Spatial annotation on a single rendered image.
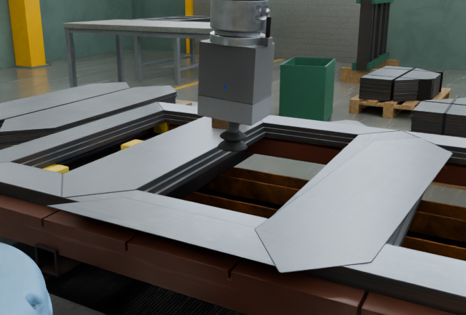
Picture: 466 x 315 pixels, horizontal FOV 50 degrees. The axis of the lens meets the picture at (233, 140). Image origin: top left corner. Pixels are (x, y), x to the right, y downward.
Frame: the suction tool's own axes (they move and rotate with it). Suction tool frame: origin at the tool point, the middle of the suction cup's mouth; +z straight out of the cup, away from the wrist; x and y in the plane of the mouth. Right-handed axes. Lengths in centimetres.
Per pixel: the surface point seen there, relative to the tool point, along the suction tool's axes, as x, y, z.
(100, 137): -33, 54, 19
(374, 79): -454, 66, 82
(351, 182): -27.2, -12.1, 13.2
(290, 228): -3.3, -8.7, 12.5
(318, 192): -19.4, -8.1, 13.2
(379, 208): -17.3, -19.2, 12.4
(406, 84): -462, 36, 84
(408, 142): -60, -18, 14
